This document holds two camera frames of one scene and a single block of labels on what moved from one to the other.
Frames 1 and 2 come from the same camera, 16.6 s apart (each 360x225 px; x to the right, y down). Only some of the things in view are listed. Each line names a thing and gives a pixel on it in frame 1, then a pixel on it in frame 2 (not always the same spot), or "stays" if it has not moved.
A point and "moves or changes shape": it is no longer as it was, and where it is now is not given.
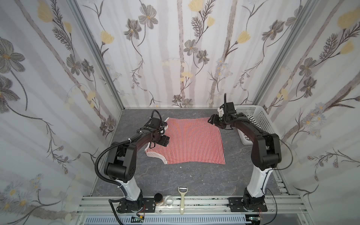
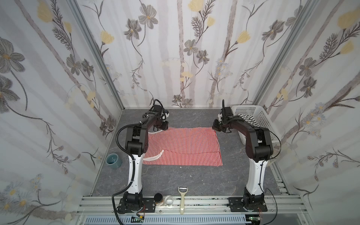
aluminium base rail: x=196 y=207 stays
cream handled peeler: x=182 y=191 stays
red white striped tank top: x=192 y=140 moves or changes shape
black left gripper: x=161 y=139 to x=162 y=124
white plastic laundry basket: x=257 y=115 stays
